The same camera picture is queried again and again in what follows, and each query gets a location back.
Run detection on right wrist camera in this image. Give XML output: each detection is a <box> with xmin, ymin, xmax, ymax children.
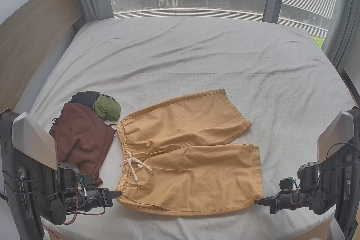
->
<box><xmin>278</xmin><ymin>177</ymin><xmax>294</xmax><ymax>193</ymax></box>

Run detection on bed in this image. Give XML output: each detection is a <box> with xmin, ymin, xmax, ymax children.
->
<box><xmin>0</xmin><ymin>0</ymin><xmax>360</xmax><ymax>240</ymax></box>

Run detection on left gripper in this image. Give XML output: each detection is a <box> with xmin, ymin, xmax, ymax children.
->
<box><xmin>84</xmin><ymin>188</ymin><xmax>115</xmax><ymax>210</ymax></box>

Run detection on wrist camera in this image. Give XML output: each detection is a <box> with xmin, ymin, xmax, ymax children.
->
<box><xmin>278</xmin><ymin>177</ymin><xmax>294</xmax><ymax>193</ymax></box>
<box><xmin>79</xmin><ymin>174</ymin><xmax>99</xmax><ymax>191</ymax></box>

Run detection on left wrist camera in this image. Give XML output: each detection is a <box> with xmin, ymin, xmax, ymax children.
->
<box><xmin>79</xmin><ymin>174</ymin><xmax>99</xmax><ymax>191</ymax></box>

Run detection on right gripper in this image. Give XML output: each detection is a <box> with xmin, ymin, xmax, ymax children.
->
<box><xmin>270</xmin><ymin>191</ymin><xmax>299</xmax><ymax>215</ymax></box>

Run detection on black garment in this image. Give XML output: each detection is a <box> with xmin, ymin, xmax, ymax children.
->
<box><xmin>70</xmin><ymin>90</ymin><xmax>100</xmax><ymax>110</ymax></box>

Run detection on green garment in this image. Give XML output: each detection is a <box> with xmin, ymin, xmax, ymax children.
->
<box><xmin>93</xmin><ymin>94</ymin><xmax>121</xmax><ymax>121</ymax></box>

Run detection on black cable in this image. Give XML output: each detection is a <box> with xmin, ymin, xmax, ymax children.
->
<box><xmin>318</xmin><ymin>143</ymin><xmax>356</xmax><ymax>175</ymax></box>

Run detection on tan shorts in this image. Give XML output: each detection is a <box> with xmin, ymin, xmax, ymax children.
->
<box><xmin>115</xmin><ymin>88</ymin><xmax>263</xmax><ymax>217</ymax></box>

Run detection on brown shorts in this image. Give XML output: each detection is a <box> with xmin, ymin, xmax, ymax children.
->
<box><xmin>49</xmin><ymin>102</ymin><xmax>117</xmax><ymax>187</ymax></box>

